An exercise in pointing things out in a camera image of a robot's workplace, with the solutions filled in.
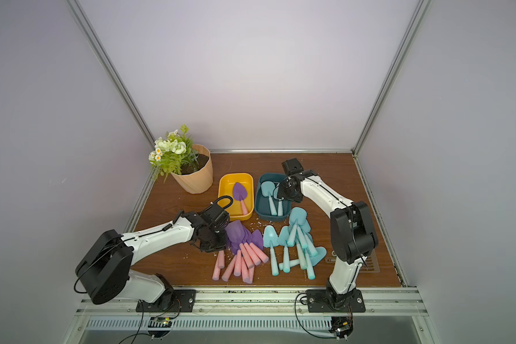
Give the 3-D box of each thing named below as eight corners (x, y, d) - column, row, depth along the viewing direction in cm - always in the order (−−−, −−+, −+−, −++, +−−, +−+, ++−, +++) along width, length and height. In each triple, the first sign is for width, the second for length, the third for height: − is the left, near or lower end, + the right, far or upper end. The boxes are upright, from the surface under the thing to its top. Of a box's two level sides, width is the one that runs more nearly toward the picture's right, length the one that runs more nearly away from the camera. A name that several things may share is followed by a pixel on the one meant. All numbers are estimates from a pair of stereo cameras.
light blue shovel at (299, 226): (286, 246, 87) (287, 243, 84) (289, 210, 98) (290, 205, 95) (308, 249, 86) (309, 246, 83) (309, 212, 97) (310, 208, 94)
